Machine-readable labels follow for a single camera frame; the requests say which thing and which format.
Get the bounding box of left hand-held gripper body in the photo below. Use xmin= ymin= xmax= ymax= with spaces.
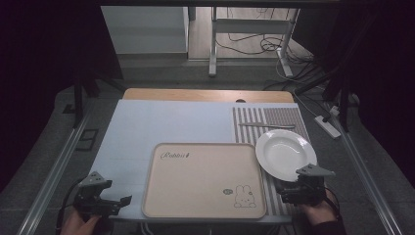
xmin=72 ymin=170 xmax=122 ymax=218

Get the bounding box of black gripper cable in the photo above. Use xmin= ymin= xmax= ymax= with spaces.
xmin=323 ymin=186 xmax=343 ymax=220
xmin=56 ymin=176 xmax=86 ymax=235

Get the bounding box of light blue table mat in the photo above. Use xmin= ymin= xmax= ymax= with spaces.
xmin=85 ymin=99 xmax=300 ymax=225

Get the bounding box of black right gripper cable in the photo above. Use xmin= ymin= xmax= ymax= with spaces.
xmin=323 ymin=186 xmax=343 ymax=220

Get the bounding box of white deep plate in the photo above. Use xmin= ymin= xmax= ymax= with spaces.
xmin=254 ymin=128 xmax=318 ymax=183

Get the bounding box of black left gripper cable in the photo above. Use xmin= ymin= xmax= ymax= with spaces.
xmin=56 ymin=176 xmax=86 ymax=235

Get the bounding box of white power strip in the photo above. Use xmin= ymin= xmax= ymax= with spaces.
xmin=313 ymin=115 xmax=343 ymax=140

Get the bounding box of white desk frame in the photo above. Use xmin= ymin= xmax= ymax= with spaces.
xmin=207 ymin=6 xmax=301 ymax=78

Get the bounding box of white cabinet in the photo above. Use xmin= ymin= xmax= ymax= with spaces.
xmin=100 ymin=5 xmax=191 ymax=55

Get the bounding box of person's left hand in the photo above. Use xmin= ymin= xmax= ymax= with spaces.
xmin=60 ymin=208 xmax=103 ymax=235

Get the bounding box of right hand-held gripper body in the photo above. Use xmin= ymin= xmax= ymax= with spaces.
xmin=279 ymin=164 xmax=337 ymax=208

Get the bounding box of black stand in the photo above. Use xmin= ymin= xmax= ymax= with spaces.
xmin=71 ymin=58 xmax=125 ymax=129

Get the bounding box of aluminium rail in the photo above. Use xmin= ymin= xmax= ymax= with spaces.
xmin=15 ymin=104 xmax=98 ymax=235
xmin=326 ymin=104 xmax=404 ymax=235

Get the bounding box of black curtain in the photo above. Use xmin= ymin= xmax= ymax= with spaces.
xmin=0 ymin=0 xmax=124 ymax=194
xmin=292 ymin=0 xmax=415 ymax=189

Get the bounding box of person's right hand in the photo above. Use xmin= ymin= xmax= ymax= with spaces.
xmin=297 ymin=190 xmax=339 ymax=227

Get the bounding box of black floor plate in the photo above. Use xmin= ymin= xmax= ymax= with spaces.
xmin=75 ymin=128 xmax=100 ymax=152

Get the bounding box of wooden table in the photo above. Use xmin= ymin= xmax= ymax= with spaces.
xmin=122 ymin=87 xmax=296 ymax=104

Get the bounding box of tangle of black floor cables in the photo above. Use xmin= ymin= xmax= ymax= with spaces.
xmin=214 ymin=7 xmax=327 ymax=92

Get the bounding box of grey striped placemat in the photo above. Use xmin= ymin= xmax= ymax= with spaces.
xmin=231 ymin=106 xmax=311 ymax=217

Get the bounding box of beige tray with rabbit print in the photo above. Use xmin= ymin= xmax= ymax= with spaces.
xmin=141 ymin=142 xmax=268 ymax=220

